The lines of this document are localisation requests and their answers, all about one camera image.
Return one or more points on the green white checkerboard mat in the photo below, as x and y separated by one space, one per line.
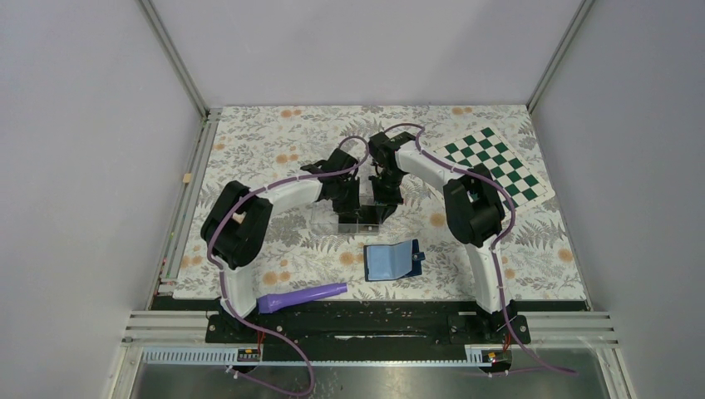
526 187

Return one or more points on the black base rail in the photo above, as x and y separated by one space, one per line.
351 331

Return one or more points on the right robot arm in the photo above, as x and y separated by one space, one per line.
473 204

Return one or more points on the floral patterned table mat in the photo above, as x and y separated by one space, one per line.
261 144

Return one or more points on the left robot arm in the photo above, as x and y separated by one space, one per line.
236 226

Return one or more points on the purple plastic handle tool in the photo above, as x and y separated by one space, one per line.
274 302

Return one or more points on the clear plastic card box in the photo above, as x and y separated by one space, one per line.
323 220

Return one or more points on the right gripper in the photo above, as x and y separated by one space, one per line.
385 205

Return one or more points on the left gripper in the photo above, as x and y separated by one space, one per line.
351 209

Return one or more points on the navy blue card holder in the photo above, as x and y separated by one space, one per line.
389 262

